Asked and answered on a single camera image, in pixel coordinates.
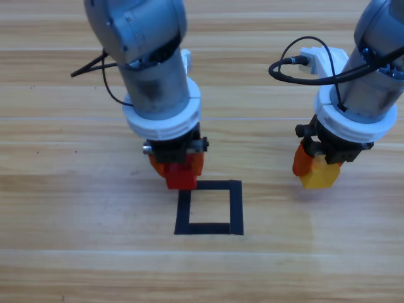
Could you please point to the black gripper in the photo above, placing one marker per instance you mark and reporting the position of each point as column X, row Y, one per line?
column 173, row 150
column 334, row 148

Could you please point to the yellow wooden cube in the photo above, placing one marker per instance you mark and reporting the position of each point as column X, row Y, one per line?
column 320, row 176

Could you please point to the red wooden cube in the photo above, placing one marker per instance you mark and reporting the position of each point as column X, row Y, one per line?
column 180, row 180

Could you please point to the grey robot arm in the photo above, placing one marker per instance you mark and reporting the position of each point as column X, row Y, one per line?
column 142, row 31
column 378, row 28

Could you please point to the black tape square outline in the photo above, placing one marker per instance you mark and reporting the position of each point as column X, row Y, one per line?
column 183, row 217

